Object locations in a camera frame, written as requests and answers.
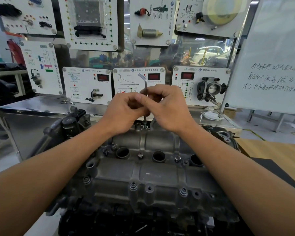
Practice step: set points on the person's left hand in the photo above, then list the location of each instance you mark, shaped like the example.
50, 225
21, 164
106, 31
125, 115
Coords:
123, 117

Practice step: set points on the person's right hand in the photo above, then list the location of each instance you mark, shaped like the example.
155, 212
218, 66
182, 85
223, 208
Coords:
172, 110

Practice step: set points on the silver hex key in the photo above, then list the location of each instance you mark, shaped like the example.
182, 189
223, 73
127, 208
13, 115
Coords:
145, 82

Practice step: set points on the grey metal engine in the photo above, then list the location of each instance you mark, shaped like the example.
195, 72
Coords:
162, 179

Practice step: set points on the person's left forearm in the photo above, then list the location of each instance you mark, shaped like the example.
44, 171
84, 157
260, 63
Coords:
44, 184

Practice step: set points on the person's right forearm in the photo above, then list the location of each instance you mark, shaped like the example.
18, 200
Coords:
248, 189

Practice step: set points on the engine on beige stand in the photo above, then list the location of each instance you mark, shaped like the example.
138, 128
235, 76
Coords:
19, 83

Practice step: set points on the black engine on trolley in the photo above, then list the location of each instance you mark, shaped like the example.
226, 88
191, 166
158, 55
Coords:
2, 93

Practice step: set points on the white panel throttle body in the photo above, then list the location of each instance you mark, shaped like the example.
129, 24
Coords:
175, 95

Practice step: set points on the white panel curve graph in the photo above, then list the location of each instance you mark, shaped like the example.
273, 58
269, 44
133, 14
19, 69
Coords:
162, 81

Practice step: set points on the white panel black lever sensor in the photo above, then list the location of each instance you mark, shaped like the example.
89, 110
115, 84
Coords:
86, 93

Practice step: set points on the black throttle body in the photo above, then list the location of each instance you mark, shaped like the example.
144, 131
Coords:
212, 88

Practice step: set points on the cardboard box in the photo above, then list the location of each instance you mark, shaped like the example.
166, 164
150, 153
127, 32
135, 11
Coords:
231, 113

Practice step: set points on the white panel green red labels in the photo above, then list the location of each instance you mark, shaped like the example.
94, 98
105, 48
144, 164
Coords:
54, 81

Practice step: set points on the white panel brass filter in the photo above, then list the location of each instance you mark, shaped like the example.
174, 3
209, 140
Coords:
162, 27

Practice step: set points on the white sensor training panel board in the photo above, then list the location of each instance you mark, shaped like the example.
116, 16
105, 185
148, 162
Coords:
22, 130

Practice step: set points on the white panel control module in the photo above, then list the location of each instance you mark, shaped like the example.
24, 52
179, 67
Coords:
64, 34

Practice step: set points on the white panel yellow disc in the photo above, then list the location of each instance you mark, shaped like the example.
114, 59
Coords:
186, 7

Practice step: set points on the yellow blue disc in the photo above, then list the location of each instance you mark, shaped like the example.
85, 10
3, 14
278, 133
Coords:
223, 9

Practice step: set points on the clear cased control module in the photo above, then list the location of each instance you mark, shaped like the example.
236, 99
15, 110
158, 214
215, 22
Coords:
88, 9

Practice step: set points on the large whiteboard on stand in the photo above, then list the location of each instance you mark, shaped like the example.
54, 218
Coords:
273, 34

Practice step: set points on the red hoist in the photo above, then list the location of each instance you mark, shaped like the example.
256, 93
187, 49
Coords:
14, 51

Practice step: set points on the black accelerator pedal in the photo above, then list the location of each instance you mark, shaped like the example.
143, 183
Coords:
7, 9

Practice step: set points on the grey wall cabinet orange strip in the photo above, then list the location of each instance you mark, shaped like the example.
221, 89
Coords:
0, 44

